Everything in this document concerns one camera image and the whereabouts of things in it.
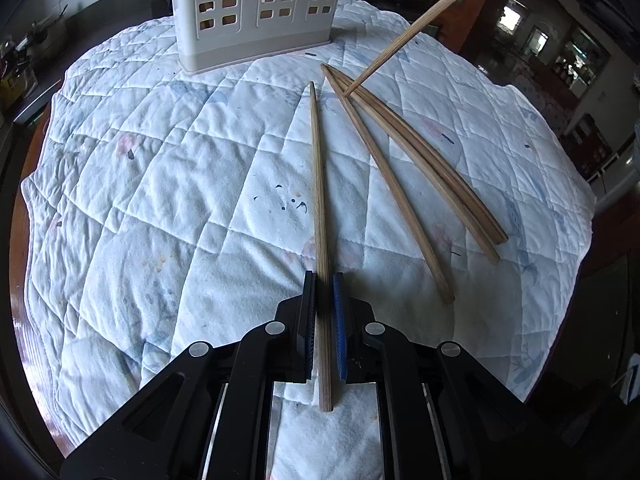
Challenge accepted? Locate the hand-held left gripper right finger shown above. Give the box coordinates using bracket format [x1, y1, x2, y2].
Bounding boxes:
[332, 272, 591, 480]

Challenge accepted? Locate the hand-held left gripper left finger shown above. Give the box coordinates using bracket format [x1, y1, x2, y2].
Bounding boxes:
[59, 270, 318, 480]

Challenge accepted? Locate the long wooden chopstick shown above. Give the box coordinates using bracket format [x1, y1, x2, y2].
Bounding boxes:
[329, 70, 501, 264]
[335, 71, 509, 246]
[344, 0, 512, 98]
[321, 63, 456, 305]
[309, 81, 335, 413]

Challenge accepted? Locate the white plastic chopstick holder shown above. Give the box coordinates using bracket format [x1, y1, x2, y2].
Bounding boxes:
[170, 0, 347, 75]

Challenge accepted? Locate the white quilted cloth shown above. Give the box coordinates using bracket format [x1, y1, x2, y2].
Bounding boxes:
[20, 0, 598, 480]

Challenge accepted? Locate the dark kitchen counter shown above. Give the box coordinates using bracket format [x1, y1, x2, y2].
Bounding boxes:
[0, 0, 173, 131]

